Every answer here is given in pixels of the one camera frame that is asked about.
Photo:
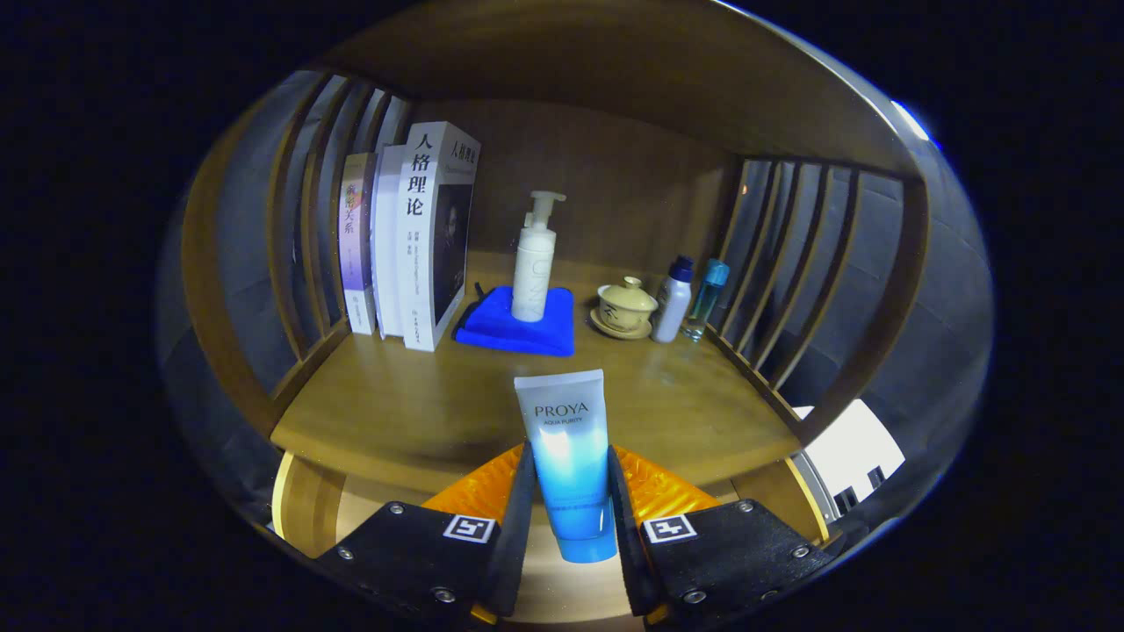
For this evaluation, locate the purple book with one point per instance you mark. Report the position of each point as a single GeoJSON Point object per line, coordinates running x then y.
{"type": "Point", "coordinates": [356, 246]}

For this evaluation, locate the wooden cabinet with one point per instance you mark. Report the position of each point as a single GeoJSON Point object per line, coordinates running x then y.
{"type": "Point", "coordinates": [632, 184]}

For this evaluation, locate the thick white and black book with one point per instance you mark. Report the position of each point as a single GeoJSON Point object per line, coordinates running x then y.
{"type": "Point", "coordinates": [430, 237]}

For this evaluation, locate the thin white book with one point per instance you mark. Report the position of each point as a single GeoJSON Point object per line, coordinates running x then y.
{"type": "Point", "coordinates": [386, 246]}

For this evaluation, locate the wooden drawer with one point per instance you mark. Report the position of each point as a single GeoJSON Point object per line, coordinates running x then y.
{"type": "Point", "coordinates": [303, 505]}

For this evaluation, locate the beige lidded teacup with saucer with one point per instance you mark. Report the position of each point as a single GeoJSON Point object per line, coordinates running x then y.
{"type": "Point", "coordinates": [625, 307]}

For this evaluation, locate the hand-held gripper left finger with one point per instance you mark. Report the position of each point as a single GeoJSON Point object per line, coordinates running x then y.
{"type": "Point", "coordinates": [518, 544]}

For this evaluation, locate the blue folded cloth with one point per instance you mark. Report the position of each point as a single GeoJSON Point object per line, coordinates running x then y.
{"type": "Point", "coordinates": [492, 329]}

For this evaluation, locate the white pump bottle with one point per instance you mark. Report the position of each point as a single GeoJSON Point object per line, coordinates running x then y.
{"type": "Point", "coordinates": [533, 272]}

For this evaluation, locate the white bottle with blue cap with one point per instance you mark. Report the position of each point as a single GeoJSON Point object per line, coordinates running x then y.
{"type": "Point", "coordinates": [673, 303]}

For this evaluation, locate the white appliance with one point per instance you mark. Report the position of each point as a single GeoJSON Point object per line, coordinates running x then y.
{"type": "Point", "coordinates": [852, 452]}

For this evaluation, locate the clear teal bottle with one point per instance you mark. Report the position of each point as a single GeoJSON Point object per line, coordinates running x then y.
{"type": "Point", "coordinates": [705, 298]}

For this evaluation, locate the wooden countertop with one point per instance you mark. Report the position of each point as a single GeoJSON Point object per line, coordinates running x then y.
{"type": "Point", "coordinates": [421, 412]}

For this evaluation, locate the blue and white tube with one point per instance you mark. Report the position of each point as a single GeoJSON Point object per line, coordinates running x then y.
{"type": "Point", "coordinates": [571, 456]}

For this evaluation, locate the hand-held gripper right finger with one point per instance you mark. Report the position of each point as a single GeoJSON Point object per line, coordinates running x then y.
{"type": "Point", "coordinates": [634, 562]}

